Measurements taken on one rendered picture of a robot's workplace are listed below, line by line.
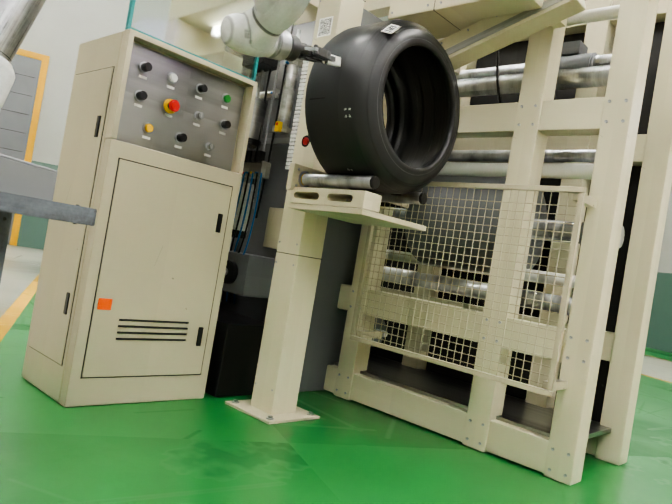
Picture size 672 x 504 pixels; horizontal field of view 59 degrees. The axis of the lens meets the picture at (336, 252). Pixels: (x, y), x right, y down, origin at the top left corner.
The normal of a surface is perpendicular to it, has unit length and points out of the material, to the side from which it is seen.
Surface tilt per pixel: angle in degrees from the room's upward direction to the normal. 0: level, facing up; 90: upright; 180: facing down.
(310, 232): 90
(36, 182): 90
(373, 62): 79
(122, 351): 90
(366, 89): 93
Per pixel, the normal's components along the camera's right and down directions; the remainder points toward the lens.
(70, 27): 0.38, 0.05
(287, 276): -0.68, -0.12
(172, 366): 0.72, 0.11
